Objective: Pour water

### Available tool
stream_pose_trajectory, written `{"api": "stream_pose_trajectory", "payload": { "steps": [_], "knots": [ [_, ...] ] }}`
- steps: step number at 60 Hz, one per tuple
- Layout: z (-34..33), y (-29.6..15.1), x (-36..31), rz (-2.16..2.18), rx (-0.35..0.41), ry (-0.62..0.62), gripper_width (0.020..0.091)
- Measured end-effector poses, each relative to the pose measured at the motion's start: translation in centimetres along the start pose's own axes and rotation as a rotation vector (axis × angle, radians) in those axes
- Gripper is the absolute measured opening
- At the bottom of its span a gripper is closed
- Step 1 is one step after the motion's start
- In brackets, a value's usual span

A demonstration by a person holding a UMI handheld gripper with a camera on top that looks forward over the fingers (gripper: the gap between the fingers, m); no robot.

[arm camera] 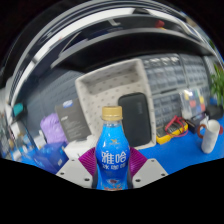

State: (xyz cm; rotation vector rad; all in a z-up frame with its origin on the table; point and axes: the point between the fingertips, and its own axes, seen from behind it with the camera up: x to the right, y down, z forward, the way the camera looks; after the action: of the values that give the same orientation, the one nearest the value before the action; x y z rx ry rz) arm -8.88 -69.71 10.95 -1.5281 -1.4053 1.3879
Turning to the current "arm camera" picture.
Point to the black labelled box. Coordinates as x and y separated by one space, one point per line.
195 126

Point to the blue drink bottle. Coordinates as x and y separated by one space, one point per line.
112 156

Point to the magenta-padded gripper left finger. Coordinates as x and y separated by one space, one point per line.
75 171

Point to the black zip case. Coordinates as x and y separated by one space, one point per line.
135 120

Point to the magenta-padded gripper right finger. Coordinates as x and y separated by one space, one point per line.
150 170

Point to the beige pegboard tray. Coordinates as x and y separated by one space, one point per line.
103 90

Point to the blue carton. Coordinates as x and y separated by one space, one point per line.
50 156

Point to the yellow multimeter with red leads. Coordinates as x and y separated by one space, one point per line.
165 136

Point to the grey drawer cabinet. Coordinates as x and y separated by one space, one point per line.
161 71
195 68
208 93
166 106

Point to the white ribbed cup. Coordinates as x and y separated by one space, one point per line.
210 136

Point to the white carton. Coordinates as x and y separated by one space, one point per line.
76 148

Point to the green potted plant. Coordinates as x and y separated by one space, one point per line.
218 85

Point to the dark grey carton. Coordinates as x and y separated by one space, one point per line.
73 121

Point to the flat round red coaster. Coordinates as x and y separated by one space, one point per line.
221 130

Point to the purple plastic bag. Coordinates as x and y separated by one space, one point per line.
52 128

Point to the dark overhead shelf unit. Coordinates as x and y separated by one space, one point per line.
110 46

